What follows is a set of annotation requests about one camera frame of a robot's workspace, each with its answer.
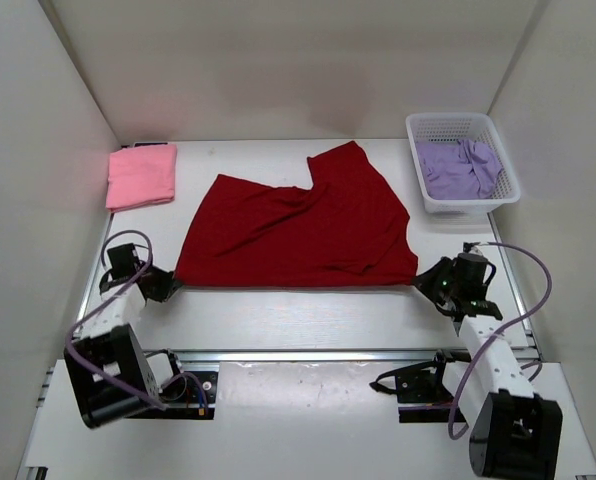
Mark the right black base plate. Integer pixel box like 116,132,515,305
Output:
369,350,471,424

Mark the aluminium rail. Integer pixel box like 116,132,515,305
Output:
176,349,437,363

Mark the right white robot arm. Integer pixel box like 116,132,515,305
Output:
413,243,563,479

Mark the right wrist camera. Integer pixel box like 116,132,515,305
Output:
462,242,485,259

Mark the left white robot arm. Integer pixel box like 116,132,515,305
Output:
64,243,188,429

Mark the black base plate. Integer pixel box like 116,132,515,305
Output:
130,370,219,421
369,350,471,424

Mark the red t shirt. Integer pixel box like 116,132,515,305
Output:
174,141,418,288

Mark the white plastic basket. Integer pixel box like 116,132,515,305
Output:
406,113,520,215

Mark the pink t shirt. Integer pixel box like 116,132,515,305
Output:
106,144,177,212

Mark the lavender t shirt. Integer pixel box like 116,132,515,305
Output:
415,139,502,200

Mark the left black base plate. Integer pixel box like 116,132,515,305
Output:
130,370,219,421

